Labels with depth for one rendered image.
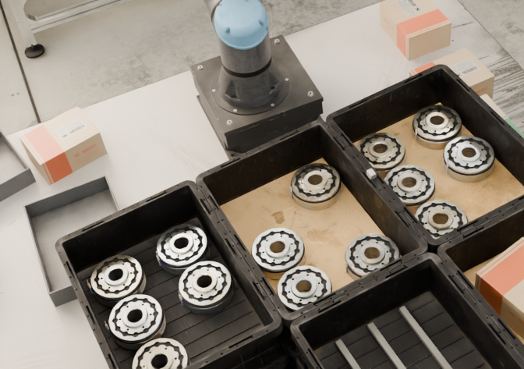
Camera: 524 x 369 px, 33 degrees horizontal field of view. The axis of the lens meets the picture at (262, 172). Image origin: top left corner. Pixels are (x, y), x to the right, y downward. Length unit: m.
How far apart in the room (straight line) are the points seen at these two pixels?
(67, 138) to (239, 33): 0.51
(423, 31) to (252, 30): 0.52
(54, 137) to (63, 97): 1.31
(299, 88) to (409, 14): 0.39
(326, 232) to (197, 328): 0.32
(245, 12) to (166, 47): 1.61
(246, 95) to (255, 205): 0.32
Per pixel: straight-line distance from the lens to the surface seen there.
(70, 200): 2.13
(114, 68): 3.55
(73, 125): 2.21
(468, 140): 1.91
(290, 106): 2.09
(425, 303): 1.70
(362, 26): 2.44
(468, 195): 1.85
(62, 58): 3.67
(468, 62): 2.21
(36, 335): 1.95
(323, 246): 1.78
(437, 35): 2.32
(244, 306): 1.72
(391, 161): 1.87
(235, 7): 2.00
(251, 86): 2.06
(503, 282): 1.64
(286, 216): 1.83
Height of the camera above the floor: 2.25
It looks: 48 degrees down
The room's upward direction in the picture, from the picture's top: 10 degrees counter-clockwise
